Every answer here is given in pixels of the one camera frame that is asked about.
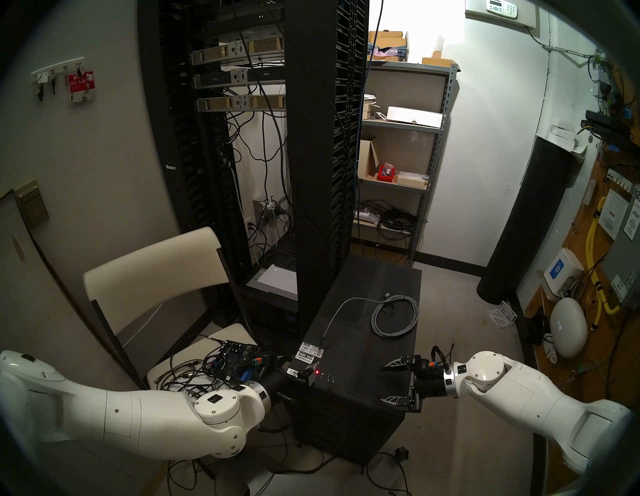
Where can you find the beige wall plate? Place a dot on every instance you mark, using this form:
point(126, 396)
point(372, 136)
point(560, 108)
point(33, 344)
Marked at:
point(31, 202)

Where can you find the black workstation tower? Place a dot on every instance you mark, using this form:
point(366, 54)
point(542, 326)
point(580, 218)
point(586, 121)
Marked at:
point(360, 355)

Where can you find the tan flat box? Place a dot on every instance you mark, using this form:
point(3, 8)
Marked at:
point(412, 179)

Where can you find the small white box stack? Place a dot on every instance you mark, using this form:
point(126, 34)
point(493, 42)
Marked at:
point(567, 140)

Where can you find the cream folding chair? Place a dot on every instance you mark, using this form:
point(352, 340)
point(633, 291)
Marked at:
point(150, 270)

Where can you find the dark Dell rack server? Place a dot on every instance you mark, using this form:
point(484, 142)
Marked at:
point(225, 77)

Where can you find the small cardboard box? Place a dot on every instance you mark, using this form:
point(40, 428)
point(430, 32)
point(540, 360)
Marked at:
point(439, 61)

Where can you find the white patch block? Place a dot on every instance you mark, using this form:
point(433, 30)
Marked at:
point(617, 179)

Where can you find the open cardboard box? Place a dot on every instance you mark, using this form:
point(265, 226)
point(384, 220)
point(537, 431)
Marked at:
point(367, 160)

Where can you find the red key tag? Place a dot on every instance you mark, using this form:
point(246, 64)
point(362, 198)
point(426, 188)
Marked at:
point(82, 85)

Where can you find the black circuit board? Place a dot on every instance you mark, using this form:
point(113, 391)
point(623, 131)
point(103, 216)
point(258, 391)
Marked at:
point(235, 352)

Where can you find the black server rack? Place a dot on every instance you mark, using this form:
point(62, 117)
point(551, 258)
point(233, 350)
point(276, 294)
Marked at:
point(320, 150)

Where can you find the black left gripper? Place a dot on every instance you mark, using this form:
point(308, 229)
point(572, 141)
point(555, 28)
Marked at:
point(277, 386)

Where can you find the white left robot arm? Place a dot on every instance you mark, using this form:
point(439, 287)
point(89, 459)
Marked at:
point(125, 420)

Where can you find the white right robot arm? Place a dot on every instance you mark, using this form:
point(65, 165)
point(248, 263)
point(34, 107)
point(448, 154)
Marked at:
point(530, 395)

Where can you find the white folding bracket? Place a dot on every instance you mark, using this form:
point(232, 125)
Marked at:
point(501, 315)

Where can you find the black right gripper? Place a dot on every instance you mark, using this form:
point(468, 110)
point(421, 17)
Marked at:
point(427, 385)

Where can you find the small red box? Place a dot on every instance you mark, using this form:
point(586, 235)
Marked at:
point(386, 173)

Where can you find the grey telecom wall box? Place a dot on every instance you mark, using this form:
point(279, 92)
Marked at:
point(625, 260)

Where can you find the large cardboard box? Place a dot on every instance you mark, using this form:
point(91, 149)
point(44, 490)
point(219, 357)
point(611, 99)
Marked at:
point(387, 39)

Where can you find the black wall router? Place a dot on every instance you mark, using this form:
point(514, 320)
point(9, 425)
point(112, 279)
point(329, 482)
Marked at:
point(607, 127)

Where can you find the white key hook rack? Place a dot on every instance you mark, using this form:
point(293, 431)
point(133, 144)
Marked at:
point(47, 74)

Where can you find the wall outlet box with plugs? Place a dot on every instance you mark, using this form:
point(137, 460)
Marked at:
point(265, 210)

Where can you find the white alarm keypad panel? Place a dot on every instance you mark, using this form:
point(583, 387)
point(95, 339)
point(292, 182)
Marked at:
point(500, 10)

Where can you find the white flat rack device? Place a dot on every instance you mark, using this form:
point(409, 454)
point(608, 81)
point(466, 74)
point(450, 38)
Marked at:
point(275, 280)

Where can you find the gold-fronted rack server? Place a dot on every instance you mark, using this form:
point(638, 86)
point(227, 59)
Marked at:
point(235, 102)
point(235, 50)

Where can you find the white flat box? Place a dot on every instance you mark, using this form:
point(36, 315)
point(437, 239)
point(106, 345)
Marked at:
point(415, 116)

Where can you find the white box blue label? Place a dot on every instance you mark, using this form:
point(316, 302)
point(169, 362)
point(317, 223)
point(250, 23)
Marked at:
point(562, 270)

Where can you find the grey metal shelf unit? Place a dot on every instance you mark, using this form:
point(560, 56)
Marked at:
point(446, 150)

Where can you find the white oval router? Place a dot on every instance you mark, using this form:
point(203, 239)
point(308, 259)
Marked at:
point(569, 327)

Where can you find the white paper notice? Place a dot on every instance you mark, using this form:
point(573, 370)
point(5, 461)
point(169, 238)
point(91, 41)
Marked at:
point(614, 212)

